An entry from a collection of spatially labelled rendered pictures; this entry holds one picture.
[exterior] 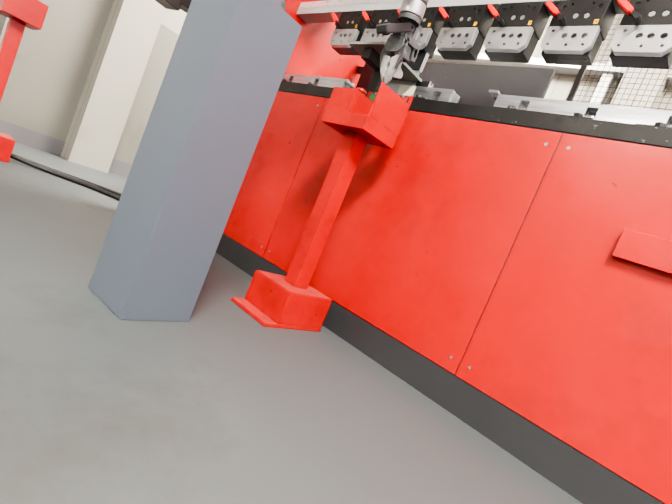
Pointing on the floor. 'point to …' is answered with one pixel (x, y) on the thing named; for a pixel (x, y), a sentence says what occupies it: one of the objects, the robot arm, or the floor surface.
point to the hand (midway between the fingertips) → (384, 79)
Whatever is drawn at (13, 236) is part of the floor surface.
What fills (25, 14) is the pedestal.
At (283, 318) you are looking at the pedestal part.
